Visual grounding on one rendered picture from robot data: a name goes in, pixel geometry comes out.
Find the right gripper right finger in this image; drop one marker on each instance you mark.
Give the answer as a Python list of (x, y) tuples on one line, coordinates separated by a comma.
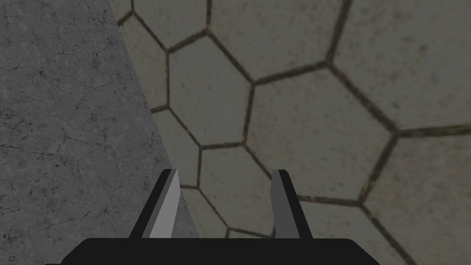
[(287, 209)]

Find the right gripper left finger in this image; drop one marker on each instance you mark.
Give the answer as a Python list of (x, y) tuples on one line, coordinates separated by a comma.
[(162, 209)]

